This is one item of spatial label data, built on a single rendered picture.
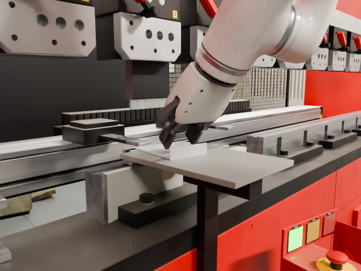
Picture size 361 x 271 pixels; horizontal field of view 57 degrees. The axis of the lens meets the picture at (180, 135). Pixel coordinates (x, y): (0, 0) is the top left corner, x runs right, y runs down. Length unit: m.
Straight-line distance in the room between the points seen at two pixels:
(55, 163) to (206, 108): 0.44
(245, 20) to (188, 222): 0.38
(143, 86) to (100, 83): 0.56
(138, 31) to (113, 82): 0.64
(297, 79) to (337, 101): 1.83
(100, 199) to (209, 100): 0.27
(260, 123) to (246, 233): 0.79
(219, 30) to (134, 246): 0.35
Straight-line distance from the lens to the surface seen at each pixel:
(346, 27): 1.60
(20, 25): 0.53
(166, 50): 0.68
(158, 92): 0.71
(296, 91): 4.54
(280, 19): 0.48
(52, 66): 1.14
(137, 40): 0.63
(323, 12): 0.52
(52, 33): 0.54
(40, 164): 0.84
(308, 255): 0.78
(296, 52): 0.51
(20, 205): 3.17
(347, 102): 2.74
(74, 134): 0.85
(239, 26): 0.46
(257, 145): 1.05
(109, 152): 0.93
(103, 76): 1.24
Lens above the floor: 1.14
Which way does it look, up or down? 9 degrees down
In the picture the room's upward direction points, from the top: straight up
